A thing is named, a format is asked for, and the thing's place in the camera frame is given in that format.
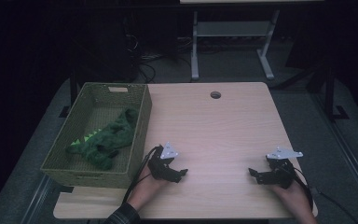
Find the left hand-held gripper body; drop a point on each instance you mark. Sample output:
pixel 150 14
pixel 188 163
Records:
pixel 160 165

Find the black stand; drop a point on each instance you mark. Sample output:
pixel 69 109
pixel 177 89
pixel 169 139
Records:
pixel 329 93
pixel 73 90

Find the white metal frame table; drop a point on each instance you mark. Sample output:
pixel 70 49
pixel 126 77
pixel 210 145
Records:
pixel 233 28

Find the green plush dinosaur costume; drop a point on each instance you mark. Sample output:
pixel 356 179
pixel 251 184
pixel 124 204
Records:
pixel 115 137

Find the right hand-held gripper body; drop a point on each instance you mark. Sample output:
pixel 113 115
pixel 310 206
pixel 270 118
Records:
pixel 281 172

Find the person's right hand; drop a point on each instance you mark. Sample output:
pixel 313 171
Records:
pixel 298 200

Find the green woven basket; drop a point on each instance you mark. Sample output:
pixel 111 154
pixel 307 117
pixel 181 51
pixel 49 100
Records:
pixel 102 115

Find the person's left hand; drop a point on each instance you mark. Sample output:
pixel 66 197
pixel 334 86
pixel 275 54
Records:
pixel 146 191

